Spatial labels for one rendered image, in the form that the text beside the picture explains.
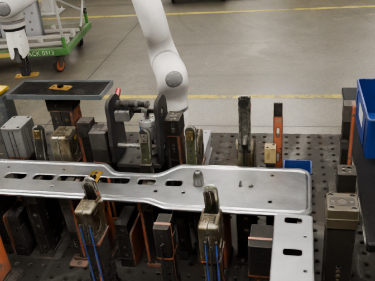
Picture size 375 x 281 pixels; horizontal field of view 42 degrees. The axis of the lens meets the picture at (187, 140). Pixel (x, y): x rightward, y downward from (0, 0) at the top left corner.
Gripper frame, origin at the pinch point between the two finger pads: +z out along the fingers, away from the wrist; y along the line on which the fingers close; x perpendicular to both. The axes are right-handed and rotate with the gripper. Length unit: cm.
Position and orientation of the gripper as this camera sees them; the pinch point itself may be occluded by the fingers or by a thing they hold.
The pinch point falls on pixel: (25, 68)
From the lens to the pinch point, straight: 187.9
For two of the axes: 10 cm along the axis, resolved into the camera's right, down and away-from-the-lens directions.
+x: 9.9, -1.2, 0.2
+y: 0.7, 4.9, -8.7
